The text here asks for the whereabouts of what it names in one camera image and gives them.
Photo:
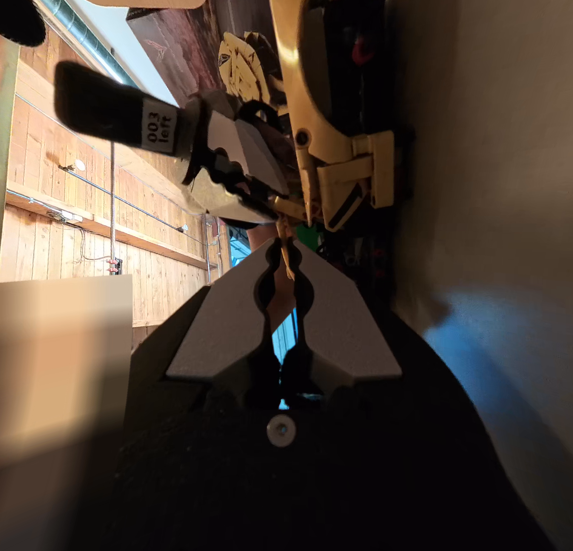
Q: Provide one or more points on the dark printed toy box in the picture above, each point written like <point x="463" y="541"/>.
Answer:
<point x="179" y="41"/>

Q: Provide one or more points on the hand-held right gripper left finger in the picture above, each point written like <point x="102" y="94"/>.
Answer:
<point x="215" y="336"/>

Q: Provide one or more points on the person's left forearm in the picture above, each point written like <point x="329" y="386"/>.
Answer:
<point x="262" y="235"/>

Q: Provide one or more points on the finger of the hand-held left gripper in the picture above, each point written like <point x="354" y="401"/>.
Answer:
<point x="250" y="157"/>
<point x="219" y="199"/>

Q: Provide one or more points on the silver ventilation duct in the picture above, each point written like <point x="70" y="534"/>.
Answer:
<point x="76" y="27"/>

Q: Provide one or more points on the yellow toy brick model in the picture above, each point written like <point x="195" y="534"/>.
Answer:
<point x="309" y="90"/>

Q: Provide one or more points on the green box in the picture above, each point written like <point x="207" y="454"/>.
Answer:
<point x="309" y="237"/>

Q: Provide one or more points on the window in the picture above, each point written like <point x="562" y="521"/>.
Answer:
<point x="239" y="253"/>

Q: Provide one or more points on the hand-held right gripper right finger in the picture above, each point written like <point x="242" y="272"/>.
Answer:
<point x="349" y="336"/>

